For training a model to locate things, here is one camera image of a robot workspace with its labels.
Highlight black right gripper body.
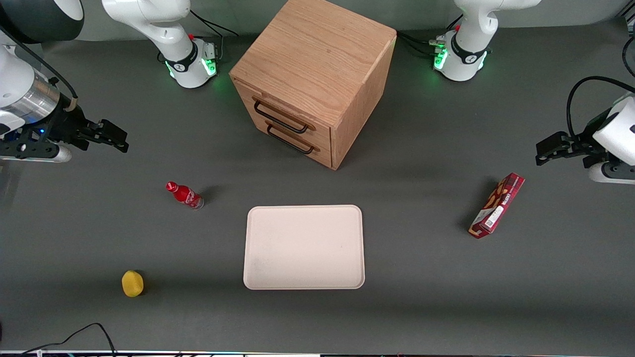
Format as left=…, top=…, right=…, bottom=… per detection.
left=22, top=94, right=102, bottom=149

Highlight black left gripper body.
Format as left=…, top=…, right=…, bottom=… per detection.
left=571, top=109, right=618, bottom=169

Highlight black metal drawer handle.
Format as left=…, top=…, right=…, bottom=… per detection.
left=252, top=97, right=309, bottom=134
left=266, top=124, right=316, bottom=154

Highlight wooden drawer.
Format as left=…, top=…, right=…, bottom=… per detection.
left=233, top=78, right=332, bottom=149
left=247, top=112, right=332, bottom=169

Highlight wooden drawer cabinet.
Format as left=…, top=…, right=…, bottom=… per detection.
left=229, top=0, right=397, bottom=171

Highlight red snack box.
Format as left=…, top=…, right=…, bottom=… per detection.
left=469, top=173, right=525, bottom=239

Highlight small red soda bottle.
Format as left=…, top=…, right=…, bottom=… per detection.
left=166, top=181, right=204, bottom=210

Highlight yellow lemon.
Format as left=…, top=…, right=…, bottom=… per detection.
left=122, top=270, right=144, bottom=298

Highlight cream plastic tray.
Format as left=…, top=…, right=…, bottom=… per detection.
left=243, top=205, right=366, bottom=290

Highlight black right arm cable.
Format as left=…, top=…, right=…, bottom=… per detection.
left=0, top=27, right=79, bottom=111

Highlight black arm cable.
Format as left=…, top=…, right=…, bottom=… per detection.
left=0, top=27, right=79, bottom=111
left=567, top=76, right=635, bottom=139

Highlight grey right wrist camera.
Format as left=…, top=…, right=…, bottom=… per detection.
left=0, top=140, right=73, bottom=163

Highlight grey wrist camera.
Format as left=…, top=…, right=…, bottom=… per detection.
left=588, top=161, right=635, bottom=185
left=0, top=140, right=73, bottom=163

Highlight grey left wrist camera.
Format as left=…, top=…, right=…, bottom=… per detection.
left=588, top=161, right=635, bottom=185

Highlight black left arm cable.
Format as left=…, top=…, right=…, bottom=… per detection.
left=567, top=76, right=635, bottom=139

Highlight thin black cable loop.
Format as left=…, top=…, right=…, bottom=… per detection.
left=622, top=35, right=635, bottom=77

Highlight black right arm base cables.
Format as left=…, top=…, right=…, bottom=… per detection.
left=189, top=9, right=240, bottom=61

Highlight black arm base cables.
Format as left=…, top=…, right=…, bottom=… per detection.
left=189, top=9, right=240, bottom=61
left=397, top=14, right=464, bottom=58

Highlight black left arm base cables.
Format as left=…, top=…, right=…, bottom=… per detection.
left=397, top=14, right=464, bottom=58

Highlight black cable at table edge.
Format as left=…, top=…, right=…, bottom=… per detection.
left=20, top=323, right=117, bottom=356

